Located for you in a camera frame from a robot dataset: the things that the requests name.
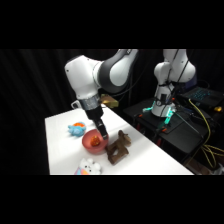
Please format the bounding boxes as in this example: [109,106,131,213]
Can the white crumpled object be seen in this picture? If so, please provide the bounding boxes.
[212,163,224,176]

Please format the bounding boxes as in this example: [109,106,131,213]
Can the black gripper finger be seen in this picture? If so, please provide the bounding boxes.
[100,129,110,141]
[95,121,106,137]

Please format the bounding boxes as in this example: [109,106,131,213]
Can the black robot stand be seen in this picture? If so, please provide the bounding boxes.
[123,96,224,165]

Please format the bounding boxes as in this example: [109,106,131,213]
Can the black curtain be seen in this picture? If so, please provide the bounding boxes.
[0,49,224,176]

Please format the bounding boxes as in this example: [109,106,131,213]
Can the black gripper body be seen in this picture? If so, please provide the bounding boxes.
[85,105,106,129]

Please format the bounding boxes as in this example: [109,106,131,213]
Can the yellow cable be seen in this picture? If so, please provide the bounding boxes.
[188,98,224,170]

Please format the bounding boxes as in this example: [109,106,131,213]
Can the white plush unicorn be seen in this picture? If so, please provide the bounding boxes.
[73,157,102,176]

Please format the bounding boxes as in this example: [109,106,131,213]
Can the black laptop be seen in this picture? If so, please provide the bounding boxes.
[179,85,224,108]

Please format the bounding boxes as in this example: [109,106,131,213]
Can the pink bowl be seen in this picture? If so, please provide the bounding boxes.
[81,129,110,155]

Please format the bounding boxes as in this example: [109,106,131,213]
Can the blue plush with orange patch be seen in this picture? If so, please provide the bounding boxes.
[67,121,87,137]

